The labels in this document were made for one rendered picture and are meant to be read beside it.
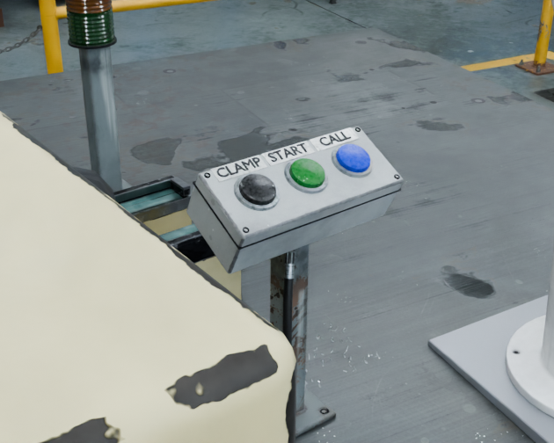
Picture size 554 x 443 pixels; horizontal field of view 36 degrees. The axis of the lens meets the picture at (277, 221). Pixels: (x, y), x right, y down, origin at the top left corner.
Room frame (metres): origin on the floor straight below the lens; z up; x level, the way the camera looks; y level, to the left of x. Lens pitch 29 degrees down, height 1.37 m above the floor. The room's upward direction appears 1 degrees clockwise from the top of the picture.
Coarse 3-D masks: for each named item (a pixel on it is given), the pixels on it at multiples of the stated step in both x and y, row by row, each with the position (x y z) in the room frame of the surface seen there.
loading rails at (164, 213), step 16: (128, 192) 0.87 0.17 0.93; (144, 192) 0.88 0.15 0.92; (160, 192) 0.89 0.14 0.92; (176, 192) 0.89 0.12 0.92; (128, 208) 0.85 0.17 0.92; (144, 208) 0.85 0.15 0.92; (160, 208) 0.86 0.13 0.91; (176, 208) 0.87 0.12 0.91; (160, 224) 0.86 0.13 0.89; (176, 224) 0.87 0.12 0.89; (192, 224) 0.81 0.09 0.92; (176, 240) 0.76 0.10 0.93; (192, 240) 0.77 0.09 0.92; (192, 256) 0.77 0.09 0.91; (208, 256) 0.78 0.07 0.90; (208, 272) 0.78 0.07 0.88; (224, 272) 0.79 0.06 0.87; (240, 272) 0.80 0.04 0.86; (240, 288) 0.80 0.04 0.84
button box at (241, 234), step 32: (352, 128) 0.70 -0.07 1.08; (256, 160) 0.63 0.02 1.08; (288, 160) 0.64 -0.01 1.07; (320, 160) 0.65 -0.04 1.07; (384, 160) 0.67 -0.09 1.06; (224, 192) 0.59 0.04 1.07; (288, 192) 0.61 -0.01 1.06; (320, 192) 0.62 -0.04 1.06; (352, 192) 0.63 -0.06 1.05; (384, 192) 0.65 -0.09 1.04; (224, 224) 0.57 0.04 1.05; (256, 224) 0.57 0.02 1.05; (288, 224) 0.58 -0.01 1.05; (320, 224) 0.61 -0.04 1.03; (352, 224) 0.65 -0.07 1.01; (224, 256) 0.58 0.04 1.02; (256, 256) 0.58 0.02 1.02
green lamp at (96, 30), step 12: (72, 12) 1.09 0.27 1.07; (108, 12) 1.10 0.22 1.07; (72, 24) 1.09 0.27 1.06; (84, 24) 1.08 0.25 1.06; (96, 24) 1.09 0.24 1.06; (108, 24) 1.10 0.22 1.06; (72, 36) 1.09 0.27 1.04; (84, 36) 1.08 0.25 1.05; (96, 36) 1.09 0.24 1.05; (108, 36) 1.10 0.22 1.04
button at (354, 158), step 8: (352, 144) 0.67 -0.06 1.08; (344, 152) 0.66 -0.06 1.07; (352, 152) 0.66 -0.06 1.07; (360, 152) 0.66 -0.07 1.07; (344, 160) 0.65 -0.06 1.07; (352, 160) 0.65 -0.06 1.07; (360, 160) 0.65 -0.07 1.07; (368, 160) 0.66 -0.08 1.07; (352, 168) 0.65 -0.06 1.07; (360, 168) 0.65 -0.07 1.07
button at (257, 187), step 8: (248, 176) 0.61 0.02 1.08; (256, 176) 0.61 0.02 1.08; (264, 176) 0.61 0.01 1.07; (240, 184) 0.60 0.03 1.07; (248, 184) 0.60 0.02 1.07; (256, 184) 0.60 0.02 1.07; (264, 184) 0.60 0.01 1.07; (272, 184) 0.60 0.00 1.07; (240, 192) 0.59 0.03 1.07; (248, 192) 0.59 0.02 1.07; (256, 192) 0.59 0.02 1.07; (264, 192) 0.59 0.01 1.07; (272, 192) 0.60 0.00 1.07; (248, 200) 0.59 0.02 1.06; (256, 200) 0.59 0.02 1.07; (264, 200) 0.59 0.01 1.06; (272, 200) 0.59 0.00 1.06
